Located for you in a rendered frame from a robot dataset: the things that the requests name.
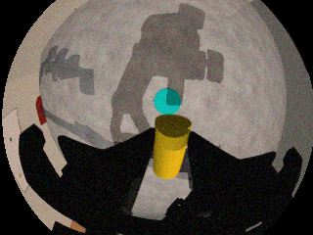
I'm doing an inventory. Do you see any cyan circle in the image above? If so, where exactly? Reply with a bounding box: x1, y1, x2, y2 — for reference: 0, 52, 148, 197
154, 87, 181, 114

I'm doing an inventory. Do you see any yellow cylinder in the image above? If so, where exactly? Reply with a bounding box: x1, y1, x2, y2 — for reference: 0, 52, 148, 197
153, 114, 191, 179

